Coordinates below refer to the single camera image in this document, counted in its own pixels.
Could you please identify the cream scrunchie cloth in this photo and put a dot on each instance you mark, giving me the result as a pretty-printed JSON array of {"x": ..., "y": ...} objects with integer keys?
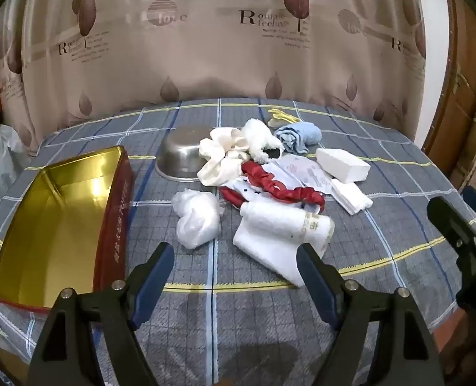
[{"x": 222, "y": 161}]

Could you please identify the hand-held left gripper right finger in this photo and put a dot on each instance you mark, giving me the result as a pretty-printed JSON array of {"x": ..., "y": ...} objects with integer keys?
[{"x": 316, "y": 281}]

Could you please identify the printed tissue packet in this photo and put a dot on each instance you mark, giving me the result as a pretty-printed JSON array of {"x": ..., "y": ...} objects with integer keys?
[{"x": 306, "y": 175}]

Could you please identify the grey plaid tablecloth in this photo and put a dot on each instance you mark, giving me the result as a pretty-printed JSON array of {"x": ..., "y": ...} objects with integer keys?
[{"x": 262, "y": 329}]

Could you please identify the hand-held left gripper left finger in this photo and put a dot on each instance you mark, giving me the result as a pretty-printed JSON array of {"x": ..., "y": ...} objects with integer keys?
[{"x": 153, "y": 281}]

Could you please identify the wooden door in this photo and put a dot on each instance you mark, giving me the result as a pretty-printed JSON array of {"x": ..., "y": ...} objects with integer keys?
[{"x": 459, "y": 88}]

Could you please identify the beige leaf print curtain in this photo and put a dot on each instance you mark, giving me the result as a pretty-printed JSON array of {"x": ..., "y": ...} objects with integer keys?
[{"x": 206, "y": 56}]

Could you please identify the white fluffy sock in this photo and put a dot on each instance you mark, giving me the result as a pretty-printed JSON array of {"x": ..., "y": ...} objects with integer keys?
[{"x": 258, "y": 136}]

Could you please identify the white plastic bag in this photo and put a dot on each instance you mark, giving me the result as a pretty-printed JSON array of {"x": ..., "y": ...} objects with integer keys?
[{"x": 195, "y": 217}]

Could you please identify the white towel with gold label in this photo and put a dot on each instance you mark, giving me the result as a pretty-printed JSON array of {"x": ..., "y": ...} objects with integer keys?
[{"x": 270, "y": 233}]

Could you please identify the pale yellow cloth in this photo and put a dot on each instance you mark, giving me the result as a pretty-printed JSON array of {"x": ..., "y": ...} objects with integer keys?
[{"x": 282, "y": 117}]

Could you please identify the white cloth block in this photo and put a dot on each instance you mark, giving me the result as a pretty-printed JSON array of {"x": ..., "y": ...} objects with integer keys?
[{"x": 340, "y": 165}]

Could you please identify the red and white star bib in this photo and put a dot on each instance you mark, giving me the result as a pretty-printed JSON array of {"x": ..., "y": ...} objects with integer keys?
[{"x": 270, "y": 185}]

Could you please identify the steel bowl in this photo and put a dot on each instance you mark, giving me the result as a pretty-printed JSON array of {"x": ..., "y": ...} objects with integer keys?
[{"x": 177, "y": 152}]

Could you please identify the translucent plastic sheet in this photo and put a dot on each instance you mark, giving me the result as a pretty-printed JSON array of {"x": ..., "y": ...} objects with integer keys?
[{"x": 0, "y": 157}]

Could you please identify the white cloth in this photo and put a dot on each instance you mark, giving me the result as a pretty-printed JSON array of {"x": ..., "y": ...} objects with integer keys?
[{"x": 350, "y": 197}]

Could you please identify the light blue towel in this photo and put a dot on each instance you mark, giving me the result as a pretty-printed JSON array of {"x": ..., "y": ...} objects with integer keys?
[{"x": 298, "y": 136}]

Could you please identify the red and gold tin box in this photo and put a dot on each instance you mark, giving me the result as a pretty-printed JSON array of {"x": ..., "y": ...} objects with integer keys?
[{"x": 61, "y": 217}]

